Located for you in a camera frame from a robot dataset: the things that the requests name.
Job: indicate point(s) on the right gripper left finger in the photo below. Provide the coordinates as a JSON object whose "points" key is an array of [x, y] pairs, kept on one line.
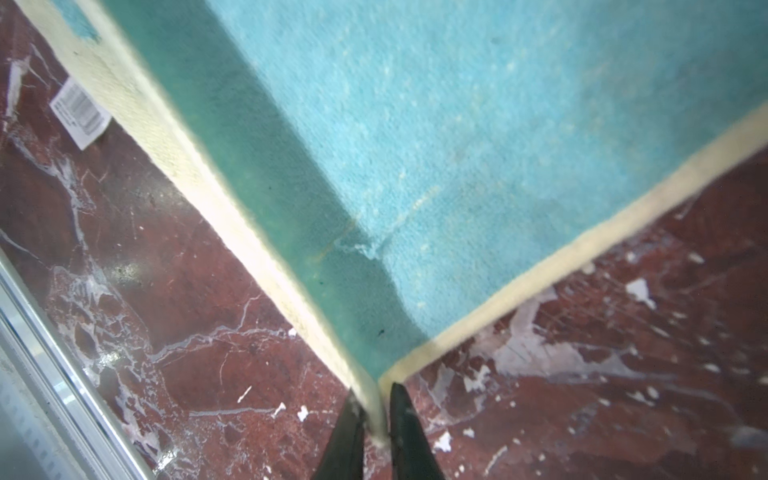
{"points": [[343, 457]]}

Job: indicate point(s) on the aluminium front rail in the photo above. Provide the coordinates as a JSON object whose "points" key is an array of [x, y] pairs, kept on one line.
{"points": [[50, 403]]}

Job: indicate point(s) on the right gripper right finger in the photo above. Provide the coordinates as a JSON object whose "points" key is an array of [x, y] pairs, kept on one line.
{"points": [[411, 453]]}

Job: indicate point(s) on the yellow green towel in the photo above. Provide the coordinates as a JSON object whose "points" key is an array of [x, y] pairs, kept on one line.
{"points": [[396, 175]]}

